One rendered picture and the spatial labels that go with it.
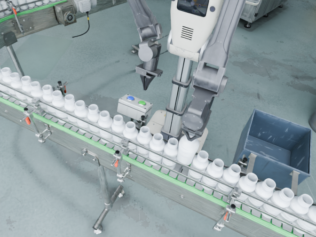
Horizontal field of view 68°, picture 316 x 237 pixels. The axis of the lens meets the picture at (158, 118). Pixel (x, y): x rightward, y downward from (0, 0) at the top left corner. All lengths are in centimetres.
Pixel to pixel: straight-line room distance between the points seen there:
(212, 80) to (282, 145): 108
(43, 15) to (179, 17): 131
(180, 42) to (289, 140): 85
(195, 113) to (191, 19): 71
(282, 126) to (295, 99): 185
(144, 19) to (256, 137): 102
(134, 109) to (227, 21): 60
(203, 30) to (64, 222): 163
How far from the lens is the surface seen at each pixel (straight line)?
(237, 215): 103
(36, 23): 224
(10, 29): 217
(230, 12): 62
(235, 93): 303
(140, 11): 91
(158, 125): 210
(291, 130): 152
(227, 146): 245
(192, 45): 127
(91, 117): 101
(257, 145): 157
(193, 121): 61
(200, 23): 121
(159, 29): 95
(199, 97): 62
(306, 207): 95
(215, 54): 61
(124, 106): 107
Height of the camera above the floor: 187
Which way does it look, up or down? 48 degrees down
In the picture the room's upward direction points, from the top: 7 degrees clockwise
